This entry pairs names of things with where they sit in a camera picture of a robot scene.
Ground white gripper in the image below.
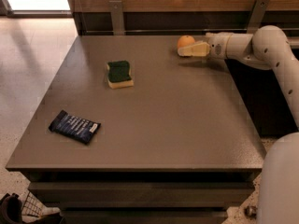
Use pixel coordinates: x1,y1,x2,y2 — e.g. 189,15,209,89
178,32,233,59

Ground orange fruit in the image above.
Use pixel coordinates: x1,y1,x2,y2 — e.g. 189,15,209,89
177,35,195,49

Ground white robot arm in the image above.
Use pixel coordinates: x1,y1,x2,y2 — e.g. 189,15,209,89
177,25,299,224

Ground green and yellow sponge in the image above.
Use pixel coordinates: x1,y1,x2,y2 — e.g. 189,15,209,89
107,61,134,89

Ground grey table with drawers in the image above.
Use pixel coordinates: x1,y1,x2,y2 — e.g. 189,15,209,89
7,36,265,224

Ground dark blue snack packet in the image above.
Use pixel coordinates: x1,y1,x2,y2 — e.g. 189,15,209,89
49,110,101,145

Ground black and silver cylindrical object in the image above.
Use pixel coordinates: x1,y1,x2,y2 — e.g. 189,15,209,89
244,205,257,218

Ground right metal wall bracket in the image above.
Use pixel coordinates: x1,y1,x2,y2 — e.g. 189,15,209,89
246,0,270,34

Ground metal wall bracket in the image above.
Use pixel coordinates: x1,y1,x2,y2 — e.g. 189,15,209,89
246,0,270,34
108,0,125,35

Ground left metal wall bracket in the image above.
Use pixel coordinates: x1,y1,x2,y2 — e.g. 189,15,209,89
108,0,125,35

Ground wire mesh basket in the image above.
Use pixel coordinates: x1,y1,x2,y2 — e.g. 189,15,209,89
21,191,44,217

